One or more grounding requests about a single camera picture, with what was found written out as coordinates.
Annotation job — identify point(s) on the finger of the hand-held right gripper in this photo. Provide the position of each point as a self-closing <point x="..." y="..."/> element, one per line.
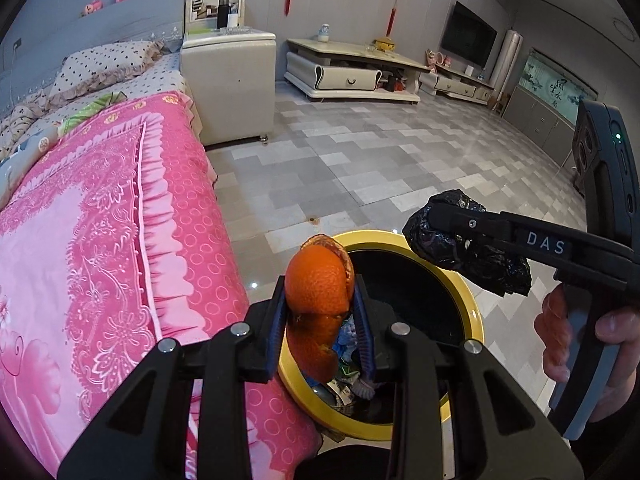
<point x="475" y="225"/>

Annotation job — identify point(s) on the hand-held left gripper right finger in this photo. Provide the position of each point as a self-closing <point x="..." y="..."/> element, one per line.
<point x="362" y="330"/>

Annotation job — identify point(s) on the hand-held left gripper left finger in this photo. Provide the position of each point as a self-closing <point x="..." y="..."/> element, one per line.
<point x="277" y="320"/>

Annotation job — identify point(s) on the black plastic bag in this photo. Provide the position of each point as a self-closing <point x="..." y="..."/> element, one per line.
<point x="500" y="265"/>

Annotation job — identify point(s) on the orange peel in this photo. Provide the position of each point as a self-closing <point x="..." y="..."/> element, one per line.
<point x="315" y="280"/>

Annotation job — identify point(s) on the white foam fruit net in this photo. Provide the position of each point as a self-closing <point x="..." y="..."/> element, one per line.
<point x="364" y="386"/>

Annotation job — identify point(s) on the yellow round trash bin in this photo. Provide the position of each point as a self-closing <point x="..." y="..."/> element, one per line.
<point x="345" y="417"/>

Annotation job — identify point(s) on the person's right hand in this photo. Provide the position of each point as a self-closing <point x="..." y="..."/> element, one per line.
<point x="552" y="340"/>

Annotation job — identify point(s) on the grey tank cabinet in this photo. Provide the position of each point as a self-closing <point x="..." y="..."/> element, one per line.
<point x="535" y="115"/>

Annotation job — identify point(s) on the white television stand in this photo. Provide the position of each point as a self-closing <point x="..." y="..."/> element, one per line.
<point x="457" y="87"/>

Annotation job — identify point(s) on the pink floral blanket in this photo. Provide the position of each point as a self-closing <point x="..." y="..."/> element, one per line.
<point x="150" y="260"/>

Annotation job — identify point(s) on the red items under table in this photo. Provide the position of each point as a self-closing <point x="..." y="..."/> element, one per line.
<point x="395" y="82"/>

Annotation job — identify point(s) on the fish tank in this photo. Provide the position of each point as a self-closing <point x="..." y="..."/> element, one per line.
<point x="555" y="82"/>

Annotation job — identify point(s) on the white standing air conditioner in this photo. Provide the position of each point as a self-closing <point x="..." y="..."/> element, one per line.
<point x="510" y="60"/>

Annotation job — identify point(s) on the black flat television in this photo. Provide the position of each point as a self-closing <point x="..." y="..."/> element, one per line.
<point x="467" y="35"/>

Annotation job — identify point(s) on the white coffee table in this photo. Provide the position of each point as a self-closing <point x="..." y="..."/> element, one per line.
<point x="345" y="77"/>

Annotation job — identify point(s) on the white leather nightstand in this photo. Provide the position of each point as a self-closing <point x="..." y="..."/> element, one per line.
<point x="230" y="85"/>

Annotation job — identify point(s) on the small snow globe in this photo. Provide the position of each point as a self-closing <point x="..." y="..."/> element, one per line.
<point x="325" y="32"/>

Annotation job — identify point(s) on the polka dot bed sheet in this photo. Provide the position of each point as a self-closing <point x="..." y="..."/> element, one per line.
<point x="160" y="72"/>

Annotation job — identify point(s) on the green leaf print cloth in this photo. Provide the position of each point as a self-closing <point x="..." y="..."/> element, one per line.
<point x="95" y="107"/>

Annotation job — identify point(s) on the grey floral quilt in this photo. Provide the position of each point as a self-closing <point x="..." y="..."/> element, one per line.
<point x="20" y="160"/>

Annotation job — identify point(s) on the white cup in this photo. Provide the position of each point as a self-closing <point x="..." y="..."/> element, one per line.
<point x="232" y="20"/>

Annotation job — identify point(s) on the polka dot pillow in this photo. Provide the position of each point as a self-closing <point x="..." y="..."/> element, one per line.
<point x="100" y="62"/>

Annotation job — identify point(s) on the black thermos flask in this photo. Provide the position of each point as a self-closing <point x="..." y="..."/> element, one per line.
<point x="223" y="10"/>

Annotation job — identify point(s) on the framed picture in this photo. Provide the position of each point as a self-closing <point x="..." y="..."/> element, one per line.
<point x="202" y="10"/>

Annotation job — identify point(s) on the polka dot duvet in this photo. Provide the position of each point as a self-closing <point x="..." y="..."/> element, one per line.
<point x="20" y="115"/>

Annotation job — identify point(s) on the grey upholstered bed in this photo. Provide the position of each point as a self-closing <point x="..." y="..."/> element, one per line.
<point x="145" y="10"/>

